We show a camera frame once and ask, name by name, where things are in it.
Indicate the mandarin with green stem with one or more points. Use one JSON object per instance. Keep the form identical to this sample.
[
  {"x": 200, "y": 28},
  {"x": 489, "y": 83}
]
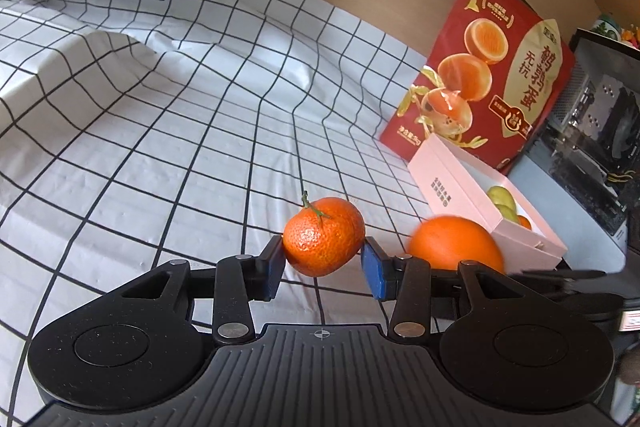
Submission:
[{"x": 322, "y": 237}]

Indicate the green pear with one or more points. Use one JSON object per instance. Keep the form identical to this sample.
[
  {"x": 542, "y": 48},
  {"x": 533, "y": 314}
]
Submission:
[
  {"x": 507, "y": 213},
  {"x": 501, "y": 195}
]

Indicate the pale pink cardboard box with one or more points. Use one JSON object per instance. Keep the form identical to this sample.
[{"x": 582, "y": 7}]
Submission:
[{"x": 465, "y": 187}]

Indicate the black computer case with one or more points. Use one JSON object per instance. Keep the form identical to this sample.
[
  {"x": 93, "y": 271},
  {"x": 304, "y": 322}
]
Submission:
[{"x": 595, "y": 132}]

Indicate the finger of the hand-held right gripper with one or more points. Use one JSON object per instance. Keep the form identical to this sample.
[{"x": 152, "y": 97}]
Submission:
[{"x": 555, "y": 279}]

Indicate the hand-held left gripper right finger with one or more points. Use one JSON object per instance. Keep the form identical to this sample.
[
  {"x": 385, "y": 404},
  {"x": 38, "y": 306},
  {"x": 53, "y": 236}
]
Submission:
[{"x": 374, "y": 271}]

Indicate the large orange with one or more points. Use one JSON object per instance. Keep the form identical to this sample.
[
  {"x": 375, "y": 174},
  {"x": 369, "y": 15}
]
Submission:
[{"x": 455, "y": 244}]

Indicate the white black checkered cloth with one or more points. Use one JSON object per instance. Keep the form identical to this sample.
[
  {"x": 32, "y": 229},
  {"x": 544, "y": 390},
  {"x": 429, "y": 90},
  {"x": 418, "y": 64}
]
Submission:
[{"x": 175, "y": 117}]

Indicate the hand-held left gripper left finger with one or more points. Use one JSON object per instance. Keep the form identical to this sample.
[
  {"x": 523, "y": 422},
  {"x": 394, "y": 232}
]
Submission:
[{"x": 273, "y": 268}]

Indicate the red printed carton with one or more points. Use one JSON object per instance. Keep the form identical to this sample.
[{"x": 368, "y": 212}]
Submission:
[{"x": 495, "y": 67}]

